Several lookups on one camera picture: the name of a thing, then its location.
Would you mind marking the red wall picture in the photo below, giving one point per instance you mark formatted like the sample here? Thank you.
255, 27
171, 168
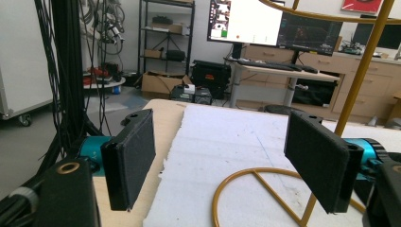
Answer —
362, 5

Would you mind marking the black monitor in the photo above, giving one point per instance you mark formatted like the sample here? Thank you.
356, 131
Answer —
389, 34

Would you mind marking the black metal shelf rack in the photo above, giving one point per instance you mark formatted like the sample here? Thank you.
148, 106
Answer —
190, 34

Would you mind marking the black hard case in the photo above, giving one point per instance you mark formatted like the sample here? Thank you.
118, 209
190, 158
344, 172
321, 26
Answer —
209, 75

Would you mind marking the white height-adjustable desk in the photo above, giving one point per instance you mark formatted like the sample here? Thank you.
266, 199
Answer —
283, 72

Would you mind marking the small electronic devices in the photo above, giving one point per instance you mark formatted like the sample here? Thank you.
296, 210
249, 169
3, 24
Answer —
192, 94

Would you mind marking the monitor with white screen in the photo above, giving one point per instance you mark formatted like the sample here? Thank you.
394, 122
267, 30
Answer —
252, 22

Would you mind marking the round white cart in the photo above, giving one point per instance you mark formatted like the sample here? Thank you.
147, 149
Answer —
104, 80

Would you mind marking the black bag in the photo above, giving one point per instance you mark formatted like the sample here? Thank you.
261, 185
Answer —
315, 93

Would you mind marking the black keyboard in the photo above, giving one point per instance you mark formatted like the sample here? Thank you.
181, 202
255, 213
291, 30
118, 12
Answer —
268, 65

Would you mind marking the black computer mouse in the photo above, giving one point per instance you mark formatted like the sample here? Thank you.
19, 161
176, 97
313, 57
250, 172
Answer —
310, 69

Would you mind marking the open cardboard box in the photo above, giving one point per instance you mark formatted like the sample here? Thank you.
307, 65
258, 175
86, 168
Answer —
157, 83

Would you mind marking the monitor with dark screen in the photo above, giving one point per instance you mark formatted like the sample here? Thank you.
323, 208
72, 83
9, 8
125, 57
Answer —
310, 33

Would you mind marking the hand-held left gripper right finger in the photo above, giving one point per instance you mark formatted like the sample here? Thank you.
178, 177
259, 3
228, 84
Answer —
318, 157

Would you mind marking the white cabinet on casters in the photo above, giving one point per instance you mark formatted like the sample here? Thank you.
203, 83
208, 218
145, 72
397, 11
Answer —
22, 56

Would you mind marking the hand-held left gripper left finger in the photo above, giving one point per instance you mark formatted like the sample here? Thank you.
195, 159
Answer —
130, 159

